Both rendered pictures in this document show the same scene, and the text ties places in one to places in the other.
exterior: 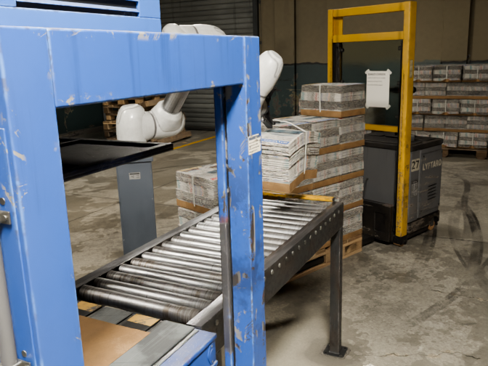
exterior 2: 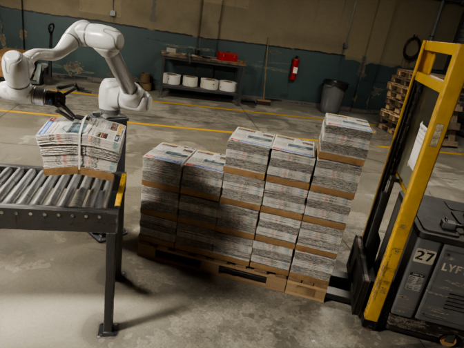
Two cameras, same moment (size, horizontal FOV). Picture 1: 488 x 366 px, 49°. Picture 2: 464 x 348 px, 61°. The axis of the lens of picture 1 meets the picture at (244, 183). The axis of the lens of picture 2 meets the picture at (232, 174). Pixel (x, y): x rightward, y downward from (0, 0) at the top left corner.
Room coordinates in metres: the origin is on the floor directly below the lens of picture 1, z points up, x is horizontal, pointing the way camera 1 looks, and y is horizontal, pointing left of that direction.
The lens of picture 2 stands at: (1.79, -2.18, 1.82)
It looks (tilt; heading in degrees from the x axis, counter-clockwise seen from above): 22 degrees down; 50
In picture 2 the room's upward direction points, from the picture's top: 9 degrees clockwise
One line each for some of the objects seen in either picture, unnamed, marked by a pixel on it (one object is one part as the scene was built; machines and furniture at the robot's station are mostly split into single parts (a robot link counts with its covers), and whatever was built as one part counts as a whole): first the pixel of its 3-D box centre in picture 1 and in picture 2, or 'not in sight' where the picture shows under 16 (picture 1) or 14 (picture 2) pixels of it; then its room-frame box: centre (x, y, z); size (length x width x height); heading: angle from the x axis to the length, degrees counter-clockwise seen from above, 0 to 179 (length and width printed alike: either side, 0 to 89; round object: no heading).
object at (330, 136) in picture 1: (306, 135); (291, 161); (3.75, -0.45, 0.95); 0.38 x 0.29 x 0.23; 43
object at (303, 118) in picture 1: (306, 118); (293, 145); (3.74, -0.45, 1.06); 0.37 x 0.28 x 0.01; 43
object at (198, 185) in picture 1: (263, 219); (221, 214); (3.46, -0.13, 0.42); 1.17 x 0.39 x 0.83; 132
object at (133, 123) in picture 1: (132, 124); (111, 93); (2.86, 0.59, 1.17); 0.18 x 0.16 x 0.22; 130
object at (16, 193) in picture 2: (243, 234); (20, 188); (2.14, 0.01, 0.77); 0.47 x 0.05 x 0.05; 63
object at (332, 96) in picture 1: (332, 169); (324, 208); (3.94, -0.67, 0.65); 0.39 x 0.30 x 1.29; 42
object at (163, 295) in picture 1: (151, 295); not in sight; (1.56, 0.31, 0.77); 0.47 x 0.05 x 0.05; 63
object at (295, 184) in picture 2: (306, 147); (288, 172); (3.75, -0.45, 0.86); 0.38 x 0.29 x 0.04; 43
